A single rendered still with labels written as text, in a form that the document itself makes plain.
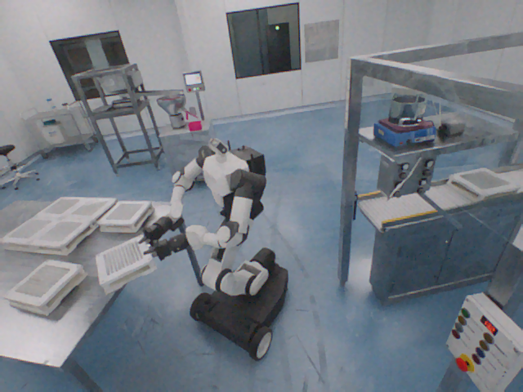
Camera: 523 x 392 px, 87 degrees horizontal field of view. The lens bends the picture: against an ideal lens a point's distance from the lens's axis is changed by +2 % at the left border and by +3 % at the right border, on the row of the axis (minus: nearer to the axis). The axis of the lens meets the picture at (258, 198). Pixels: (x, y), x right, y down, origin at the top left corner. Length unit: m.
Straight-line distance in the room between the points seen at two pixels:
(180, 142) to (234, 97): 2.91
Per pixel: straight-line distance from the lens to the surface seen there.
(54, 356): 1.46
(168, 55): 6.36
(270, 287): 2.12
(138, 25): 6.45
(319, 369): 2.00
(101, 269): 1.58
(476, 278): 2.56
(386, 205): 1.81
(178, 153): 3.75
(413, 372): 2.09
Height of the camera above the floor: 1.81
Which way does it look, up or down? 33 degrees down
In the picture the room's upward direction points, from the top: 8 degrees counter-clockwise
